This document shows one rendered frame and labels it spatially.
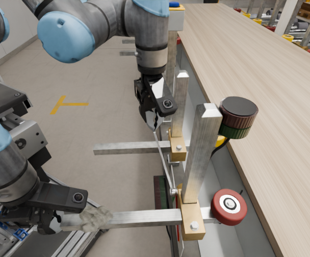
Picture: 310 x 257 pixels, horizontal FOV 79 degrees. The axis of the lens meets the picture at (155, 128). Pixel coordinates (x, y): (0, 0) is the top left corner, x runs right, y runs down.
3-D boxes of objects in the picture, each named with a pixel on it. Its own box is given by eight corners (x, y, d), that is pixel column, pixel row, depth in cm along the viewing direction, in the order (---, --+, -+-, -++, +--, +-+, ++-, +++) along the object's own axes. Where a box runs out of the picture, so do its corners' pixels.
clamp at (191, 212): (182, 241, 47) (184, 233, 44) (175, 191, 57) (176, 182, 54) (205, 239, 47) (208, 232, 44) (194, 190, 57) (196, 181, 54)
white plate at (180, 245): (178, 259, 55) (181, 248, 48) (169, 180, 74) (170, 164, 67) (180, 259, 55) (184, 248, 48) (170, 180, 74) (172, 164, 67)
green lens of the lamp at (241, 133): (220, 139, 32) (223, 130, 30) (210, 117, 36) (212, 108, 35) (254, 138, 32) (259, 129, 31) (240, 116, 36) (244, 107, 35)
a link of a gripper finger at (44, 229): (53, 220, 47) (38, 203, 41) (60, 219, 47) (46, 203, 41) (46, 240, 44) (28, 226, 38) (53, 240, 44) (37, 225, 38)
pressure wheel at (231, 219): (209, 238, 50) (219, 220, 42) (202, 208, 56) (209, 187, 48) (238, 236, 50) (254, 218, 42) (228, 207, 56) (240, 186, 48)
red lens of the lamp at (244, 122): (223, 129, 30) (227, 118, 29) (212, 106, 35) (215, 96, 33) (260, 127, 30) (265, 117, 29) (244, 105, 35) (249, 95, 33)
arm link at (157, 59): (173, 48, 42) (139, 53, 40) (172, 68, 46) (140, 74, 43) (159, 38, 48) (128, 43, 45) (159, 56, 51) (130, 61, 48)
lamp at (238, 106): (202, 190, 43) (226, 116, 29) (197, 170, 47) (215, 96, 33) (227, 189, 43) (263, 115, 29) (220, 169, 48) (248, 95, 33)
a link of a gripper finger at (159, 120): (157, 119, 64) (157, 95, 58) (164, 129, 60) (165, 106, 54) (148, 121, 63) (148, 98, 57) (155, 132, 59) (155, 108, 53)
